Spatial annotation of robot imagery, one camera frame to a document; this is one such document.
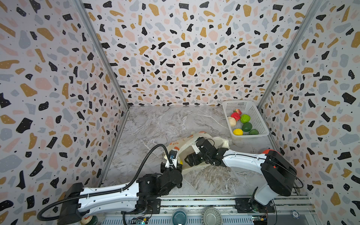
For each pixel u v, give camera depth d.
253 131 1.00
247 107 1.16
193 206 0.76
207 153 0.66
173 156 0.60
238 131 0.98
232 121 1.05
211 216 0.71
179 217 0.71
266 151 0.93
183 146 0.72
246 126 1.03
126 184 0.50
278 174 0.45
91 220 0.61
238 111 1.15
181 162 0.86
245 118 1.06
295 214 0.72
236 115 1.08
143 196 0.51
